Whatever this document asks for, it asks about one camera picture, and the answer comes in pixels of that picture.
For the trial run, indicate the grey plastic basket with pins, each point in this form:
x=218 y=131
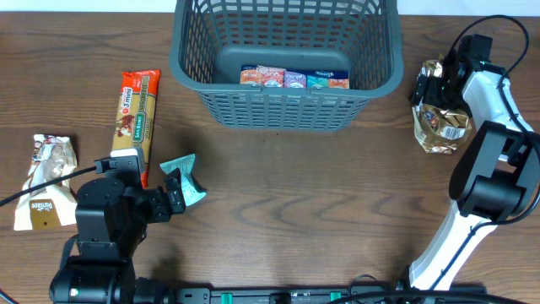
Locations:
x=212 y=40

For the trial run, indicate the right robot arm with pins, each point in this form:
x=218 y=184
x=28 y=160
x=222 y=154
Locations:
x=496 y=176

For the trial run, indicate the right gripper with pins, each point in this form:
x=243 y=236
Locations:
x=428 y=89

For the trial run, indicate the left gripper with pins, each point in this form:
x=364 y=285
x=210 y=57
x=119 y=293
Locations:
x=160 y=208

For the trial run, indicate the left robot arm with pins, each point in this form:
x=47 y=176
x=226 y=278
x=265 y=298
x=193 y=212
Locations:
x=112 y=216

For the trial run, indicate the teal snack wrapper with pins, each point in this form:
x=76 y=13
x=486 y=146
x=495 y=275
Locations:
x=192 y=192

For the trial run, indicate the multicolour carton pack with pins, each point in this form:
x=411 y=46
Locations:
x=265 y=76

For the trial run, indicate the orange spaghetti packet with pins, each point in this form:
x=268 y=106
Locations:
x=134 y=124

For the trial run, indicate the gold coffee bag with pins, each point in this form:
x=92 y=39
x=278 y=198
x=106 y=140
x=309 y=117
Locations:
x=439 y=131

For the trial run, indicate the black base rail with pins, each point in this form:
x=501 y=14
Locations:
x=307 y=296

